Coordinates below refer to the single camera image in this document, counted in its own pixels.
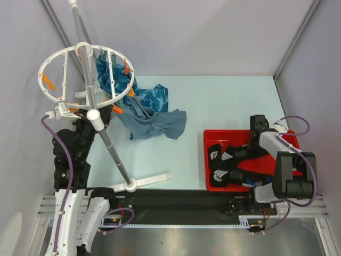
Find black sports sock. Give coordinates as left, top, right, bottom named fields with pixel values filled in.
left=209, top=168, right=273, bottom=188
left=207, top=144, right=269, bottom=171

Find white round clip hanger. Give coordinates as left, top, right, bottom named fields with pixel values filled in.
left=37, top=42, right=135, bottom=112

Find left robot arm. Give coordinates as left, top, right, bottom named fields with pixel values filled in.
left=41, top=108, right=117, bottom=255

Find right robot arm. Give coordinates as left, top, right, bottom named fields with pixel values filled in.
left=246, top=115, right=318, bottom=214

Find orange clothespin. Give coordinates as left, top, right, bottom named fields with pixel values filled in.
left=127, top=88, right=135, bottom=98
left=39, top=73, right=55, bottom=91
left=77, top=48, right=82, bottom=63
left=112, top=103, right=124, bottom=115
left=124, top=59, right=131, bottom=75

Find grey stand pole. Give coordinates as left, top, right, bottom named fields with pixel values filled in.
left=69, top=1, right=132, bottom=185

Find red plastic tray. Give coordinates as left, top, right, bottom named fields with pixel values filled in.
left=203, top=129, right=304, bottom=192

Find blue patterned cloth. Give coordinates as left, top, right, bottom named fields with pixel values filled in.
left=96, top=54, right=168, bottom=113

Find teal clothespin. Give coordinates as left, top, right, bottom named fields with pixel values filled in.
left=110, top=53, right=116, bottom=68
left=98, top=48, right=106, bottom=61

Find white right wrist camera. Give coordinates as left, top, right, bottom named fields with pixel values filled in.
left=273, top=122, right=288, bottom=134

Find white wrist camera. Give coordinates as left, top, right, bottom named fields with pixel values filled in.
left=273, top=122, right=288, bottom=134
left=45, top=102, right=80, bottom=120

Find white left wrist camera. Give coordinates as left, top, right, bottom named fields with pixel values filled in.
left=45, top=102, right=80, bottom=120

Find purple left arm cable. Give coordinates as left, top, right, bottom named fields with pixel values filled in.
left=40, top=114, right=74, bottom=253

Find aluminium rail frame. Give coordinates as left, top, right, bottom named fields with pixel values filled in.
left=37, top=194, right=330, bottom=218

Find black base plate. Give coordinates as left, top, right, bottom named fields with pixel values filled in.
left=88, top=189, right=277, bottom=226

